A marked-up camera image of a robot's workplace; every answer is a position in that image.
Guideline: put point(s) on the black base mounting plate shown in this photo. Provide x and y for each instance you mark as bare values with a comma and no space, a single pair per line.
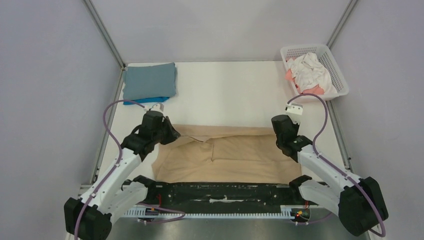
223,197

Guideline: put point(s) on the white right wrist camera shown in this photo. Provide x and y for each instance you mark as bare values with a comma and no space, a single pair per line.
294,111

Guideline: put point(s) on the white plastic laundry basket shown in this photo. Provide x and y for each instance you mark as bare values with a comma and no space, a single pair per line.
326,58

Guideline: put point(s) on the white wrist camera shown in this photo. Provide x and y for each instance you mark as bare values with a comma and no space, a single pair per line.
158,107
294,111

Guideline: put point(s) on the folded bright blue t shirt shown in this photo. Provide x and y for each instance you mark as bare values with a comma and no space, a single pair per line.
148,100

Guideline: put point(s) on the white t shirt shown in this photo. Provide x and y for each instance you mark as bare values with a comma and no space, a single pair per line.
325,80

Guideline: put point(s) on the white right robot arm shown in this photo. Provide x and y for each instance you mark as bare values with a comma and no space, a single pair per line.
357,202

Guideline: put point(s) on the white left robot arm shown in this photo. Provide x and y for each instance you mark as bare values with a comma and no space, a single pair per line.
92,215

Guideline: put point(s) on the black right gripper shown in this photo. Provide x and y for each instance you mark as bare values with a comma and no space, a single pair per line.
283,142

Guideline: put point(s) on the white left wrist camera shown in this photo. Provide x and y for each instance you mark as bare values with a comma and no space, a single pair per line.
158,107

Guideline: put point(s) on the folded grey-blue t shirt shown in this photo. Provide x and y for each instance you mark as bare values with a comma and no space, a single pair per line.
150,81

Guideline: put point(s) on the pink t shirt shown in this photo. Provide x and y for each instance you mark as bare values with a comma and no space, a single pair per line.
304,75

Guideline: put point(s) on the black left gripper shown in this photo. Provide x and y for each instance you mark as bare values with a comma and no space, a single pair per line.
173,134

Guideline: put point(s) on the white slotted cable duct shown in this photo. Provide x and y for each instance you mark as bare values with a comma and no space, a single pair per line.
143,212

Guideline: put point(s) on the beige t shirt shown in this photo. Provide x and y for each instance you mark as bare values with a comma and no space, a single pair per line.
224,154

